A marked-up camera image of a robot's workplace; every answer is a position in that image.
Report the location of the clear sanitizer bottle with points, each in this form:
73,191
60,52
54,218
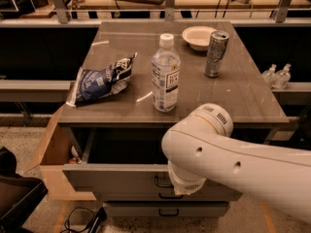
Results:
282,77
270,75

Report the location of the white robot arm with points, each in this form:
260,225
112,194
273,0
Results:
199,148

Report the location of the black office chair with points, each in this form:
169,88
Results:
19,196

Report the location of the grey drawer cabinet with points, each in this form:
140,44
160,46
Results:
239,88

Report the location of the silver drink can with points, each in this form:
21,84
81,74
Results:
215,53

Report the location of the grey top drawer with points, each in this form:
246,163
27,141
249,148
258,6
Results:
124,161

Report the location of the grey bottom drawer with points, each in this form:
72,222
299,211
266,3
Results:
166,209

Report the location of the left clear sanitizer bottle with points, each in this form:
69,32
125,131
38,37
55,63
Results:
270,75

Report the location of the blue chip bag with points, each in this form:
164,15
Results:
92,85

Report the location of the clear plastic water bottle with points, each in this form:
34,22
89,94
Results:
166,65

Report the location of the cardboard box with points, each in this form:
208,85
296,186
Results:
52,153

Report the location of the white bowl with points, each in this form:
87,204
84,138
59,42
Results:
198,37

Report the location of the metal railing frame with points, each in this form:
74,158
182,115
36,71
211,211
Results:
92,11

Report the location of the right clear sanitizer bottle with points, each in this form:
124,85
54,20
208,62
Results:
282,77

